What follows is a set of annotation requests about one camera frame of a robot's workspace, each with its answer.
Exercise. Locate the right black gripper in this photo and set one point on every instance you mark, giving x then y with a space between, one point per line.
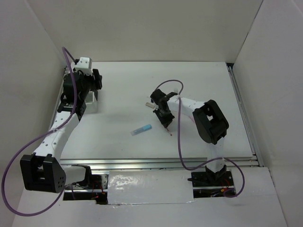
165 123

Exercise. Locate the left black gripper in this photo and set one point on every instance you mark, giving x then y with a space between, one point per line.
97 83

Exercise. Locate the blue highlighter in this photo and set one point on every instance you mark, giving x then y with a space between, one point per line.
141 129

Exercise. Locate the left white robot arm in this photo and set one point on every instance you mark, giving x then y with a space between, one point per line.
42 171

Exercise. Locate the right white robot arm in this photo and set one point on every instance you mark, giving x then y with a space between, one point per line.
210 122

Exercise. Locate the white slatted organizer container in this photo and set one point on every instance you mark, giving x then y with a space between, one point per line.
91 103

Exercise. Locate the grey eraser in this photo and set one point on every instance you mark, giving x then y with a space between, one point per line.
149 105

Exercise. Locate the shiny white cover sheet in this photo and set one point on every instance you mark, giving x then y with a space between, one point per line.
149 187

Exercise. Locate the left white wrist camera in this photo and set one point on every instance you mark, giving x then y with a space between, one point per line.
84 65

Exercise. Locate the aluminium rail frame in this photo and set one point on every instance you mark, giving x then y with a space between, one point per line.
104 141

